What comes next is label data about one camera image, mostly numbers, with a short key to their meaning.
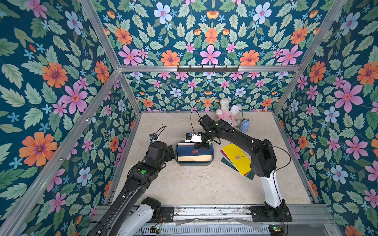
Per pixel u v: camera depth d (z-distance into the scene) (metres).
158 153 0.53
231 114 1.08
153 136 0.65
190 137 0.75
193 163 0.91
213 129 0.66
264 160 0.53
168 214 0.74
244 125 1.03
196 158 0.92
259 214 0.72
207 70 0.93
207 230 0.70
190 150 0.88
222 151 0.96
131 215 0.56
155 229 0.72
